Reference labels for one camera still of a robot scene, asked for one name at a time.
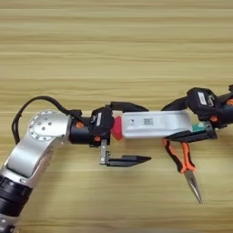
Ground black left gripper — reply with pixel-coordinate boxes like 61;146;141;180
68;101;152;167

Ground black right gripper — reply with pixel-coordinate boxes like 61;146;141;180
161;92;233;144

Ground red foam cube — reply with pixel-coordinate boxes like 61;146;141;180
110;116;125;142

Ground white oblong plastic device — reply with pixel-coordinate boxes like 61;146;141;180
121;109;194;140

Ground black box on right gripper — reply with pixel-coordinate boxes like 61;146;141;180
186;86;218;117

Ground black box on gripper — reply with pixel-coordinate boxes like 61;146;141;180
90;106;116;138
186;86;218;117

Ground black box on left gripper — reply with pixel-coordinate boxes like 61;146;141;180
90;106;116;138

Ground orange black needle-nose pliers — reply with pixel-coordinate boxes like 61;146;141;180
161;137;204;205

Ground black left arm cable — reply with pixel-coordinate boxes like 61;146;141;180
11;96;84;145

